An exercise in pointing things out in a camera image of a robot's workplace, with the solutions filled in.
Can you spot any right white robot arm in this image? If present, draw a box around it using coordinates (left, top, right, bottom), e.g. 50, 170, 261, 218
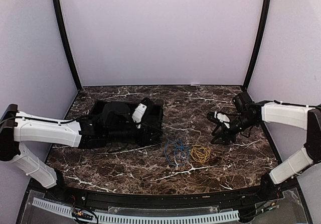
207, 92, 320, 201

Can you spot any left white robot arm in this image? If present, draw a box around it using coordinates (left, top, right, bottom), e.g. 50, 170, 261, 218
1, 98, 163, 202

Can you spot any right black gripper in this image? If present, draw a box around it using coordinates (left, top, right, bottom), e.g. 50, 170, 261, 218
211, 114, 257, 145

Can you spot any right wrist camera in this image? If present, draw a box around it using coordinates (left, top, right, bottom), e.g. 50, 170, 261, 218
207, 111, 231, 129

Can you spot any white slotted cable duct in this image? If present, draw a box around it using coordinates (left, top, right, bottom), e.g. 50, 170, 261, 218
32, 197, 239, 224

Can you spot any black front rail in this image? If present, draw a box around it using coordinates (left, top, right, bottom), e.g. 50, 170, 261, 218
45, 183, 266, 209

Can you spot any left black frame post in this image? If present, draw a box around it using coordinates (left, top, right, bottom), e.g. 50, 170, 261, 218
52, 0, 82, 91

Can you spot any right black frame post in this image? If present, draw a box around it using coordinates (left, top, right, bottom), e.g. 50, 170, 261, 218
242, 0, 271, 91

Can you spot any blue cable bundle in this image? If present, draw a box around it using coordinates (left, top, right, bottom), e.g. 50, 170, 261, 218
164, 140, 190, 170

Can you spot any black frame post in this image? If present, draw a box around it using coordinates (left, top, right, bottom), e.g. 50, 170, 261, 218
52, 0, 82, 91
242, 0, 271, 91

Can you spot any yellow cable bundle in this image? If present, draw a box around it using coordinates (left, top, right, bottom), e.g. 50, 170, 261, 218
189, 129, 212, 163

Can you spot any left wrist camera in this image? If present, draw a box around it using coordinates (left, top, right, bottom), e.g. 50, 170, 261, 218
132, 97, 153, 129

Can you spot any black three-compartment bin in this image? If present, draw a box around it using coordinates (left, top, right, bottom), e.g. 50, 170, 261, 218
89, 100, 164, 136

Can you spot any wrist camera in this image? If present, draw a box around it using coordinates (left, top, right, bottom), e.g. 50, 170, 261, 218
132, 97, 153, 129
207, 111, 231, 129

